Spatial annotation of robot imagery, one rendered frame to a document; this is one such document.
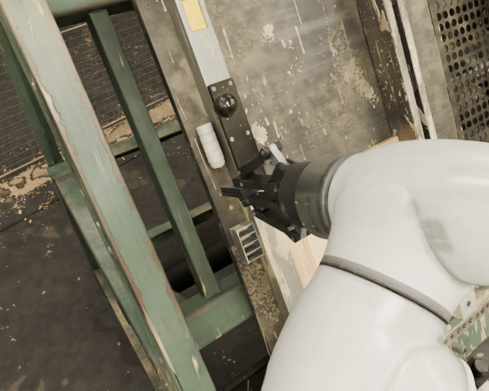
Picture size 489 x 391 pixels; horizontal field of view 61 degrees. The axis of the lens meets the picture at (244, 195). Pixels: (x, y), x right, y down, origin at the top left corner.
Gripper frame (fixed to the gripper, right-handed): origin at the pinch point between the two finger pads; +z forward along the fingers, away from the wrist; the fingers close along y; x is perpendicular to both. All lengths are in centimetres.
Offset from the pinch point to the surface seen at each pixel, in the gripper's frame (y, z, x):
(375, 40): -14, 13, 48
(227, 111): -11.2, 0.0, 2.4
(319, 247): 22.4, 13.9, 18.9
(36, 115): -29, 99, -15
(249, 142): -4.4, 10.5, 9.8
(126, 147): -8, 121, 12
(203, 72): -18.3, 11.5, 6.4
